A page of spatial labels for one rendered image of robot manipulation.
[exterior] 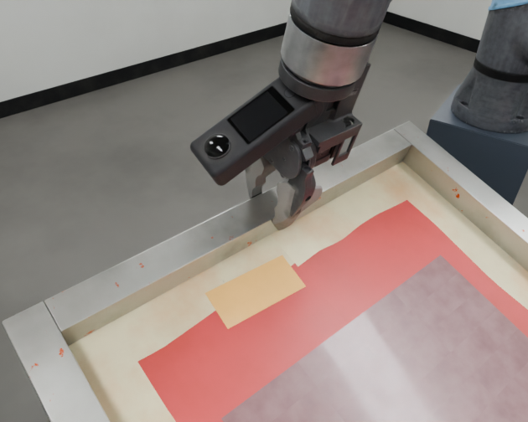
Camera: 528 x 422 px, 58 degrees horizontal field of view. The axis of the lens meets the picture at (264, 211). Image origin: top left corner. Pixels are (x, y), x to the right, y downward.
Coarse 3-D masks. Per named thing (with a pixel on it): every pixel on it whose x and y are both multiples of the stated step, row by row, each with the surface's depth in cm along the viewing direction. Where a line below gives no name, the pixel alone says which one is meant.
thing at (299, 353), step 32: (256, 320) 51; (288, 320) 52; (320, 320) 52; (160, 352) 47; (192, 352) 48; (224, 352) 48; (256, 352) 49; (288, 352) 49; (320, 352) 50; (352, 352) 51; (160, 384) 45; (192, 384) 46; (224, 384) 46; (256, 384) 47; (288, 384) 47; (320, 384) 48; (352, 384) 48; (384, 384) 49; (192, 416) 44; (224, 416) 44; (256, 416) 45; (288, 416) 45; (320, 416) 46; (352, 416) 46; (384, 416) 47; (416, 416) 47
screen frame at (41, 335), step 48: (384, 144) 67; (432, 144) 69; (336, 192) 62; (480, 192) 64; (192, 240) 52; (240, 240) 54; (96, 288) 46; (144, 288) 48; (48, 336) 43; (48, 384) 40
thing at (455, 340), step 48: (384, 240) 61; (432, 240) 62; (336, 288) 55; (384, 288) 56; (432, 288) 57; (480, 288) 59; (384, 336) 52; (432, 336) 53; (480, 336) 54; (432, 384) 50; (480, 384) 51
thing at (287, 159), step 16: (368, 64) 44; (288, 80) 41; (304, 96) 41; (320, 96) 41; (336, 96) 41; (352, 96) 47; (320, 112) 45; (336, 112) 47; (304, 128) 46; (320, 128) 47; (336, 128) 47; (352, 128) 48; (288, 144) 46; (304, 144) 45; (320, 144) 46; (336, 144) 48; (352, 144) 50; (272, 160) 49; (288, 160) 47; (304, 160) 46; (320, 160) 51; (336, 160) 51; (288, 176) 48
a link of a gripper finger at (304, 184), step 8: (304, 168) 47; (312, 168) 47; (304, 176) 47; (312, 176) 48; (296, 184) 48; (304, 184) 47; (312, 184) 48; (296, 192) 49; (304, 192) 48; (312, 192) 49; (296, 200) 50; (304, 200) 49; (296, 208) 50
